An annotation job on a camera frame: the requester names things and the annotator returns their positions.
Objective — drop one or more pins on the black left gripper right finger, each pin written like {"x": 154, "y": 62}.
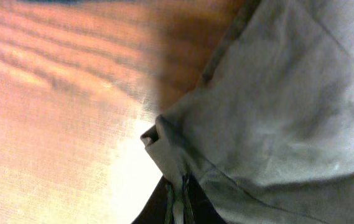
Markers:
{"x": 198, "y": 208}

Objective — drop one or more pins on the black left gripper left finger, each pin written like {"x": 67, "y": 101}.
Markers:
{"x": 158, "y": 208}

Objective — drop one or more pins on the grey shorts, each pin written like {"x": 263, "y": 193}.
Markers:
{"x": 268, "y": 133}

